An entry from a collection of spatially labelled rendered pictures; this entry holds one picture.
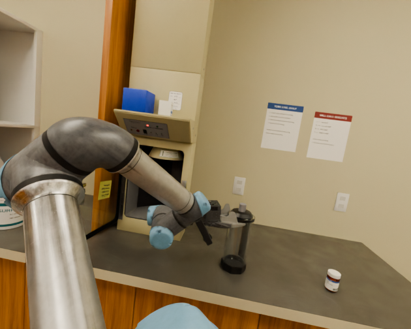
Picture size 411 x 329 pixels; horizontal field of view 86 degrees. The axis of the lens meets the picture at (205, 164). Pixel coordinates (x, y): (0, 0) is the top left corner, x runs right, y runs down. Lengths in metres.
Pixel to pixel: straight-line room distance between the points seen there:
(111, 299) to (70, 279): 0.64
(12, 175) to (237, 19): 1.37
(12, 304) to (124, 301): 0.48
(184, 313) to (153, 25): 1.06
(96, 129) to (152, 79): 0.63
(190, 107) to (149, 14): 0.43
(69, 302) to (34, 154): 0.26
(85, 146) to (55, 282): 0.22
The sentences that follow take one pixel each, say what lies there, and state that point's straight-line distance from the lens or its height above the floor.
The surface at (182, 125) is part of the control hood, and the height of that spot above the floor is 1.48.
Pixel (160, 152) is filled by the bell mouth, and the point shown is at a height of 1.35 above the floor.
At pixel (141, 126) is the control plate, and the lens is 0.99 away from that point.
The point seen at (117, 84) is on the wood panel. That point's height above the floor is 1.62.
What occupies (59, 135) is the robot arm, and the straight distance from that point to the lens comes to 0.48.
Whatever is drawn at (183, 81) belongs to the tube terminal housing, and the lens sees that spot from 1.03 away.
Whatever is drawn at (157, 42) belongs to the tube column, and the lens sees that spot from 1.11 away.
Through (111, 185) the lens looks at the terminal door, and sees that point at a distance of 1.05.
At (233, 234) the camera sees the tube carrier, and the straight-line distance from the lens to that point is 0.89.
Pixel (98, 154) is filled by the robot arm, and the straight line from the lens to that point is 0.47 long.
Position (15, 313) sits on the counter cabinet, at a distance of 1.32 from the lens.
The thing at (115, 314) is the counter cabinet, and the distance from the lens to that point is 1.06.
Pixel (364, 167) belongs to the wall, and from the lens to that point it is 1.62.
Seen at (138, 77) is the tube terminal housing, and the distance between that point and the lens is 1.10.
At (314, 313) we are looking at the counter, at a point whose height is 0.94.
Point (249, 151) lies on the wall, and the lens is 1.42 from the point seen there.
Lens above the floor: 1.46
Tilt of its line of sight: 8 degrees down
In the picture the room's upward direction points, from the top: 8 degrees clockwise
